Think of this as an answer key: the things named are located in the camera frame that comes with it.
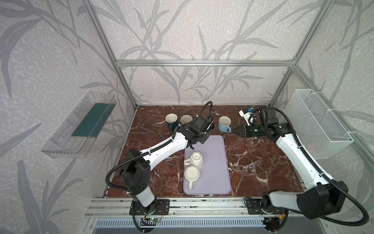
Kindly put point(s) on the white faceted mug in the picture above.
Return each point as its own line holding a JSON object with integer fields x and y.
{"x": 196, "y": 159}

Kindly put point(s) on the clear acrylic wall shelf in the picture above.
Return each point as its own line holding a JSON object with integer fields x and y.
{"x": 78, "y": 133}

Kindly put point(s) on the white wire mesh basket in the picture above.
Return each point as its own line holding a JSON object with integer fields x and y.
{"x": 316, "y": 125}

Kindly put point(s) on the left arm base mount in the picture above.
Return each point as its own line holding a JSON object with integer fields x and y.
{"x": 158, "y": 207}

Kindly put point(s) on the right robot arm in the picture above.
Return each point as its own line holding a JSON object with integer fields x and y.
{"x": 323, "y": 196}

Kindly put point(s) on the cream round mug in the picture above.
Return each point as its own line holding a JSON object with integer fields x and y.
{"x": 192, "y": 175}

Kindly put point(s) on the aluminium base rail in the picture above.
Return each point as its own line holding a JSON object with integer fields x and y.
{"x": 178, "y": 207}

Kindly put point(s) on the lavender mug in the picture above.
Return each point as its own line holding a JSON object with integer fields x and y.
{"x": 185, "y": 119}

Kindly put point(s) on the dark green mug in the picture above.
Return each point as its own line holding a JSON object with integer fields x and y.
{"x": 172, "y": 121}

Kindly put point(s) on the aluminium cage frame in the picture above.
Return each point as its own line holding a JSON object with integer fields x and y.
{"x": 292, "y": 64}

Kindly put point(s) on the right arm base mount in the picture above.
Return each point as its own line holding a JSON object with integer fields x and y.
{"x": 255, "y": 207}

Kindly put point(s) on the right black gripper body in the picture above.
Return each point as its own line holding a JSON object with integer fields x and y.
{"x": 255, "y": 130}

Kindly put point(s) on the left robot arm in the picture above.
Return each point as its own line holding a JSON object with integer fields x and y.
{"x": 133, "y": 175}

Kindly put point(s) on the light blue mug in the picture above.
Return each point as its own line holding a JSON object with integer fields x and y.
{"x": 224, "y": 124}

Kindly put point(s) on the lavender plastic tray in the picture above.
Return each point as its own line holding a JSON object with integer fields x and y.
{"x": 214, "y": 176}

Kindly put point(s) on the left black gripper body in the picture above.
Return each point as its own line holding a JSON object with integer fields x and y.
{"x": 203, "y": 137}

